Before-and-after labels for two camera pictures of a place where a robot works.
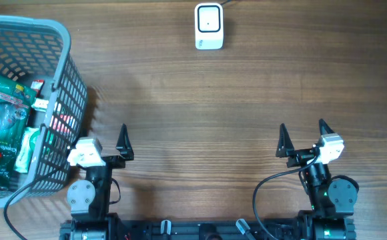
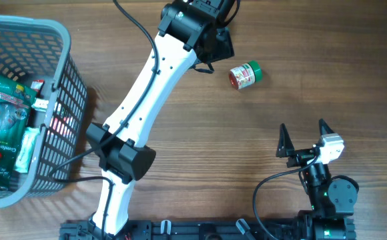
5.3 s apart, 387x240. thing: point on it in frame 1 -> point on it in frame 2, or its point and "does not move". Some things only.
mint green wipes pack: (28, 149) does not move
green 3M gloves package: (6, 105) does not move
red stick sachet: (37, 84) does not move
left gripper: (126, 153) -> (228, 50)
